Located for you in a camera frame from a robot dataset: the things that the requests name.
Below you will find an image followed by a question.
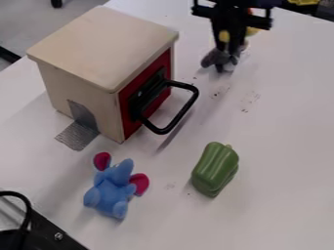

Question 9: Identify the black metal frame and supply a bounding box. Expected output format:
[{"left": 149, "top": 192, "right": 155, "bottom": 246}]
[{"left": 0, "top": 208, "right": 91, "bottom": 250}]

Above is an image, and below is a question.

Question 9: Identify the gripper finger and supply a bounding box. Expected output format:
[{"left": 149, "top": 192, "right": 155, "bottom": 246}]
[
  {"left": 210, "top": 19, "right": 228, "bottom": 73},
  {"left": 228, "top": 20, "right": 248, "bottom": 64}
]

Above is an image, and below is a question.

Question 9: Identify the red drawer with black handle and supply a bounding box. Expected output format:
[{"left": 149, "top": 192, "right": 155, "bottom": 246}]
[{"left": 117, "top": 48, "right": 201, "bottom": 142}]

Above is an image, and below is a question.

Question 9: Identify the green toy pepper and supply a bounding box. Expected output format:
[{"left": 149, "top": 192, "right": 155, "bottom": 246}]
[{"left": 190, "top": 141, "right": 242, "bottom": 199}]

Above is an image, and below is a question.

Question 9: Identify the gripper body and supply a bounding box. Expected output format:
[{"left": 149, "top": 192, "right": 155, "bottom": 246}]
[{"left": 190, "top": 0, "right": 274, "bottom": 31}]

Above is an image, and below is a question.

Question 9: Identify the black cable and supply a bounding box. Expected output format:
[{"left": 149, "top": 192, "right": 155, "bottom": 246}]
[{"left": 0, "top": 189, "right": 36, "bottom": 236}]

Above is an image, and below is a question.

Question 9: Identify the blue plush elephant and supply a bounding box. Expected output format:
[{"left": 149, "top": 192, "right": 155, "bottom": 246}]
[{"left": 82, "top": 151, "right": 151, "bottom": 220}]

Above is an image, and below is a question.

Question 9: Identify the yellow and grey plush toy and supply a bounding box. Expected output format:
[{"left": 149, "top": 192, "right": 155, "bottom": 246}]
[{"left": 199, "top": 26, "right": 264, "bottom": 73}]

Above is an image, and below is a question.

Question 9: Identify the wooden cabinet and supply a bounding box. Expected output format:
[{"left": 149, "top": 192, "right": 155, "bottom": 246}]
[{"left": 24, "top": 5, "right": 181, "bottom": 145}]

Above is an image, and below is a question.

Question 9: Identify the grey mesh tape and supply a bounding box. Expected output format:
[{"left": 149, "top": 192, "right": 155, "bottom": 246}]
[{"left": 53, "top": 99, "right": 103, "bottom": 152}]

